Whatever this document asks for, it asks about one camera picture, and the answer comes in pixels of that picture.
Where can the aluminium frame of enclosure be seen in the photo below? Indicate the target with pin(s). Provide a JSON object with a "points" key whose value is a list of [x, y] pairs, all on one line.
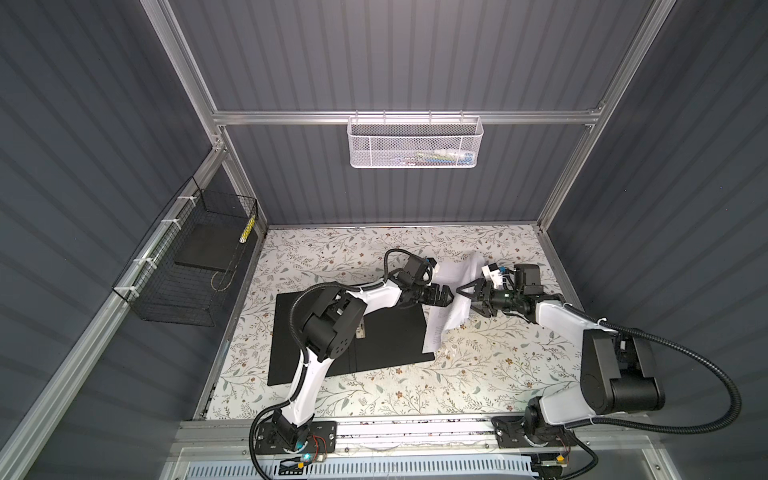
{"points": [[109, 109]]}

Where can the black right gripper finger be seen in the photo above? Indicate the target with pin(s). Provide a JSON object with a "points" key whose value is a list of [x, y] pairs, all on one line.
{"points": [[476, 287], [482, 306]]}

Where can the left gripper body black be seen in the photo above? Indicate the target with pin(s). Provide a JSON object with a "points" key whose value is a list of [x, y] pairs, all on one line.
{"points": [[416, 289]]}

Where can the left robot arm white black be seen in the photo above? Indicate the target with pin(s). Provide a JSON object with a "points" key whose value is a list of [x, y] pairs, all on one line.
{"points": [[323, 321]]}

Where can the printed paper sheet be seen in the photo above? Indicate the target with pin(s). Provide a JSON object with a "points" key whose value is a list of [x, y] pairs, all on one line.
{"points": [[440, 320], [455, 274]]}

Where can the blue folder with black inside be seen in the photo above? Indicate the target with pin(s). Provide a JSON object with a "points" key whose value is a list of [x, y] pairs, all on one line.
{"points": [[393, 338]]}

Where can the white ventilated cable duct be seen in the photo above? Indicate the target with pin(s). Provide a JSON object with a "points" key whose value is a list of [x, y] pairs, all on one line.
{"points": [[407, 467]]}

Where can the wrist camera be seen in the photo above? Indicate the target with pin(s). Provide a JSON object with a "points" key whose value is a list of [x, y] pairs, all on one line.
{"points": [[501, 277], [420, 269]]}

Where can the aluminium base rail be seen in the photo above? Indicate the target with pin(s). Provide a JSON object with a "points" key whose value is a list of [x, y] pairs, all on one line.
{"points": [[326, 436]]}

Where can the black pad in basket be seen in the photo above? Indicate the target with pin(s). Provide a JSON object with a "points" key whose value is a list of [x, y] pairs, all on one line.
{"points": [[210, 247]]}

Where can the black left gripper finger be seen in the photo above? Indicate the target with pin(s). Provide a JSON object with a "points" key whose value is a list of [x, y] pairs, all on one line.
{"points": [[440, 290], [441, 302]]}

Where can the pens in white basket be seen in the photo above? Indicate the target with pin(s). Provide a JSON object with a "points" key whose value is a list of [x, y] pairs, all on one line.
{"points": [[455, 157]]}

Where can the yellow marker in basket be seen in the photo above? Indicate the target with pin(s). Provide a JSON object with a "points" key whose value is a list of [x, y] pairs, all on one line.
{"points": [[247, 230]]}

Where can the white wire mesh basket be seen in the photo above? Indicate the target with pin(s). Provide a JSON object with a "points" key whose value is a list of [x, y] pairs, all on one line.
{"points": [[378, 142]]}

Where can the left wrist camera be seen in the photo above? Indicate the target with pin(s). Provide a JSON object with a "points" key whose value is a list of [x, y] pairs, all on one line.
{"points": [[420, 269]]}

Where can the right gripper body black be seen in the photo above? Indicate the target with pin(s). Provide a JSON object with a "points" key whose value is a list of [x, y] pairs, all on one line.
{"points": [[505, 300]]}

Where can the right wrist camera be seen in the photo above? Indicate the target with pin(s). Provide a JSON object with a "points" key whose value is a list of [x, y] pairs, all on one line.
{"points": [[501, 277]]}

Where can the black wire basket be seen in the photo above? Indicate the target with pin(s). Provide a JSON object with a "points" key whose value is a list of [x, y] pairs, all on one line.
{"points": [[191, 267]]}

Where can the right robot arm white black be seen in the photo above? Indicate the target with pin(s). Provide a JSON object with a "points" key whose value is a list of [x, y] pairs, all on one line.
{"points": [[617, 372]]}

